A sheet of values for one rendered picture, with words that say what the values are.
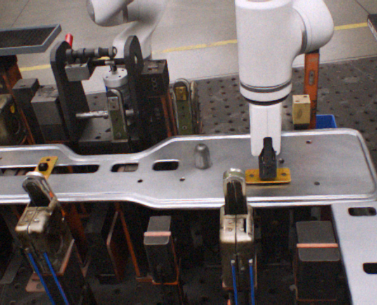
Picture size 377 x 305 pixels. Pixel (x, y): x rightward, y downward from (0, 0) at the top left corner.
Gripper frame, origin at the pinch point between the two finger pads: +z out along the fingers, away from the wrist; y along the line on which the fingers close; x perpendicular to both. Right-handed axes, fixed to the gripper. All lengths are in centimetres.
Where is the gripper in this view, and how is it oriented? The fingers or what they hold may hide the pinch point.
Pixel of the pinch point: (267, 164)
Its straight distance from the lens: 87.4
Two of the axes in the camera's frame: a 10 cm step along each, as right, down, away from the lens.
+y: -0.9, 6.0, -7.9
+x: 9.9, -0.4, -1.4
